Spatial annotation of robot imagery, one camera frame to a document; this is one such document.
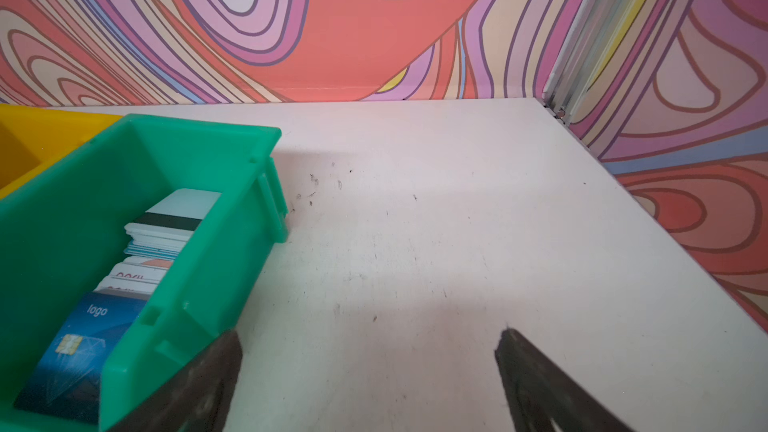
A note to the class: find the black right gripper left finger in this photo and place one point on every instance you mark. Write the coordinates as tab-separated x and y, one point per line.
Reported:
197	398

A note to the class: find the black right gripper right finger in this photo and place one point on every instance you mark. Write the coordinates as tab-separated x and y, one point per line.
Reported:
541	396

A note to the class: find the blue logo chip card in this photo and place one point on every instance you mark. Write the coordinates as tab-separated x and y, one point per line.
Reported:
66	382

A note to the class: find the white card with magnetic stripe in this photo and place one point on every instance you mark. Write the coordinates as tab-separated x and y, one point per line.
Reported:
176	217

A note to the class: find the green plastic bin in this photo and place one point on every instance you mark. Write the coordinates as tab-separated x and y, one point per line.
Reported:
63	231

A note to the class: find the yellow plastic bin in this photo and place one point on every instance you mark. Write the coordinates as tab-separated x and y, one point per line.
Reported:
33	139

